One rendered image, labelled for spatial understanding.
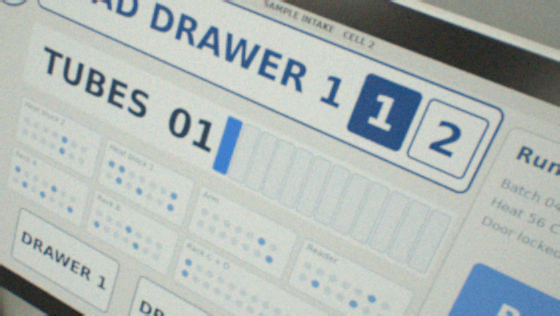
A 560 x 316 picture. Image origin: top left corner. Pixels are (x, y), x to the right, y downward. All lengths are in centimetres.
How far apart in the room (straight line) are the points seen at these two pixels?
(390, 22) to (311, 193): 11
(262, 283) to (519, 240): 16
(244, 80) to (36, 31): 16
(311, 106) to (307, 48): 3
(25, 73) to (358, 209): 25
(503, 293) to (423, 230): 5
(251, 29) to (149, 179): 13
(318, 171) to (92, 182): 17
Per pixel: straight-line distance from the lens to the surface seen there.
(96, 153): 44
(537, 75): 34
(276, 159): 38
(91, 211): 46
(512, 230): 36
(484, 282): 37
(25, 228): 51
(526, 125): 34
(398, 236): 37
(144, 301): 46
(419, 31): 34
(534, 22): 117
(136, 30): 41
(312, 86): 36
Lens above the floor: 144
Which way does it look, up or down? 58 degrees down
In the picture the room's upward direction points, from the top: 3 degrees counter-clockwise
